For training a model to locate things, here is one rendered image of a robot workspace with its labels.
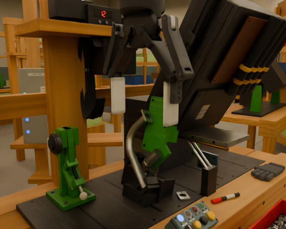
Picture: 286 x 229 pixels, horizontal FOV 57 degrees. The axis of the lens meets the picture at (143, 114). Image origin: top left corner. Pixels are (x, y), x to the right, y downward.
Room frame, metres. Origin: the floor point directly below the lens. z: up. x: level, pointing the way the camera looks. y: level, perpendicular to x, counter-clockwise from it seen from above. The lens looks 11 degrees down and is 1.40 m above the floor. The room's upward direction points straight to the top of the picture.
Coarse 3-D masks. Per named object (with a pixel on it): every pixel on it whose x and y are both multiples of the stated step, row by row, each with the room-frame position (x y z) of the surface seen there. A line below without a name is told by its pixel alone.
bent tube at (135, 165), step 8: (144, 112) 0.98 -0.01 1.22; (144, 120) 0.97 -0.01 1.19; (152, 120) 0.97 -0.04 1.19; (136, 128) 0.99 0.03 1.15; (128, 136) 1.00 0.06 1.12; (128, 144) 0.99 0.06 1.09; (128, 152) 0.97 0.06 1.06; (136, 160) 0.95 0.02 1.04; (136, 168) 0.92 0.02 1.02; (136, 176) 0.91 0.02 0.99; (144, 176) 0.90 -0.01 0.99; (144, 184) 0.87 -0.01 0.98
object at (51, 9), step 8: (48, 0) 1.02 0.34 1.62; (56, 0) 0.98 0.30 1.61; (64, 0) 1.00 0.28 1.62; (72, 0) 1.02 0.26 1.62; (80, 0) 1.04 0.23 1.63; (48, 8) 1.02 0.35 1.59; (56, 8) 0.98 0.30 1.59; (64, 8) 1.00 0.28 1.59; (72, 8) 1.02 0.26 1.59; (80, 8) 1.04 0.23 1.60; (56, 16) 0.99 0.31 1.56; (64, 16) 1.00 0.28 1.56; (72, 16) 1.02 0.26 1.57; (80, 16) 1.04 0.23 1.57
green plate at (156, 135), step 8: (152, 96) 1.02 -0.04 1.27; (152, 104) 1.01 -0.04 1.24; (160, 104) 0.98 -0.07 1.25; (152, 112) 1.00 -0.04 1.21; (160, 112) 0.97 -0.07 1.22; (160, 120) 0.96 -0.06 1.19; (152, 128) 0.98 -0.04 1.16; (160, 128) 0.95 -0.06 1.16; (168, 128) 0.92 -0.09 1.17; (176, 128) 0.97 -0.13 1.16; (144, 136) 0.99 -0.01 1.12; (152, 136) 0.96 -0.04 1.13; (160, 136) 0.94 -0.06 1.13; (168, 136) 0.94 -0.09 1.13; (176, 136) 0.97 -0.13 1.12; (144, 144) 0.98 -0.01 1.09; (152, 144) 0.95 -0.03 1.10; (160, 144) 0.92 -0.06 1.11
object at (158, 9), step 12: (120, 0) 0.44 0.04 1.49; (132, 0) 0.42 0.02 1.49; (144, 0) 0.42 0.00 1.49; (156, 0) 0.43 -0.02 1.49; (120, 12) 0.45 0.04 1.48; (132, 12) 0.44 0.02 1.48; (144, 12) 0.44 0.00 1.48; (156, 12) 0.43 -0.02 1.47; (132, 24) 0.46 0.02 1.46; (144, 24) 0.44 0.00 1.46; (156, 24) 0.42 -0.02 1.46; (132, 36) 0.46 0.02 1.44; (156, 36) 0.44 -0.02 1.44
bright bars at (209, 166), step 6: (192, 150) 0.99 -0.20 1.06; (198, 150) 1.00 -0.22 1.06; (198, 156) 0.97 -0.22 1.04; (204, 156) 0.99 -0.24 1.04; (204, 168) 0.94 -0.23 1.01; (210, 168) 0.94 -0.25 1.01; (216, 168) 0.96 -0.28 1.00; (204, 174) 0.93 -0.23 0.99; (210, 174) 0.93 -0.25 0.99; (216, 174) 0.96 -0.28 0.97; (204, 180) 0.93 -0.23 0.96; (210, 180) 0.93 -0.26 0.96; (216, 180) 0.96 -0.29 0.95; (204, 186) 0.93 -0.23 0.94; (210, 186) 0.93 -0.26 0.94; (204, 192) 0.93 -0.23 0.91; (210, 192) 0.94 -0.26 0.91
